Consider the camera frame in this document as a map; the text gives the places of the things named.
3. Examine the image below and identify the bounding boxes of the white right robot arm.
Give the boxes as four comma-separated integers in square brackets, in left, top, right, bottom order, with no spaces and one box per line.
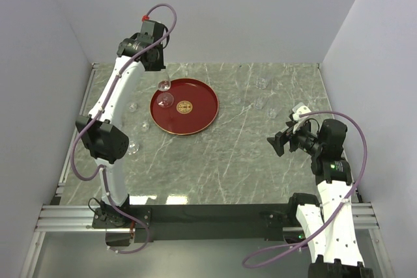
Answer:
[267,119,374,277]

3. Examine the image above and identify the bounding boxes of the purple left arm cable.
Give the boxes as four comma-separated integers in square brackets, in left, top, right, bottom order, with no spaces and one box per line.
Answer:
[70,4,179,255]

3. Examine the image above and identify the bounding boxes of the aluminium extrusion rail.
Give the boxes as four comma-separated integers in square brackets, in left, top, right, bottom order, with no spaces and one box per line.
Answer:
[35,203,380,232]

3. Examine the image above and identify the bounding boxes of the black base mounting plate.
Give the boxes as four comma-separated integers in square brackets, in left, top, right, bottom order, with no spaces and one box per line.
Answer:
[92,204,293,243]

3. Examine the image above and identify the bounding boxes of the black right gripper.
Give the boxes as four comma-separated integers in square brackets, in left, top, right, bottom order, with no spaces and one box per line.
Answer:
[266,118,323,156]

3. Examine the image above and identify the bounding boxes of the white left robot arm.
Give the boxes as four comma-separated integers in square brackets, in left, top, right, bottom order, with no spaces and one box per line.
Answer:
[70,18,169,227]

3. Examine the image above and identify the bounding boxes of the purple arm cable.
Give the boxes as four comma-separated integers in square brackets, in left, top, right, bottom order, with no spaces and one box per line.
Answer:
[70,4,179,255]
[242,111,369,269]

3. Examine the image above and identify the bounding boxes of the clear stemmed wine glass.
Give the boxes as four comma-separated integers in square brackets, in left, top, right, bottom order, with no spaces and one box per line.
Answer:
[157,70,174,108]

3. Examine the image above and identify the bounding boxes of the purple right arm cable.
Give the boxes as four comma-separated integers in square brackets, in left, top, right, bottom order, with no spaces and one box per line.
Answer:
[242,111,369,269]

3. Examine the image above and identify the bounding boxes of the clear faceted tumbler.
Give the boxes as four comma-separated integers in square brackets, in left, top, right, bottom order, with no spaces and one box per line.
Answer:
[127,141,140,155]
[255,77,269,89]

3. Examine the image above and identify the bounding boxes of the red round lacquer tray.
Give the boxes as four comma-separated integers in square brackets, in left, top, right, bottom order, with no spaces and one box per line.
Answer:
[149,78,220,135]

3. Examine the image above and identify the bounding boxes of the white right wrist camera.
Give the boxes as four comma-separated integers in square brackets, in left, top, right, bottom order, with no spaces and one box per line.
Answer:
[290,102,311,121]

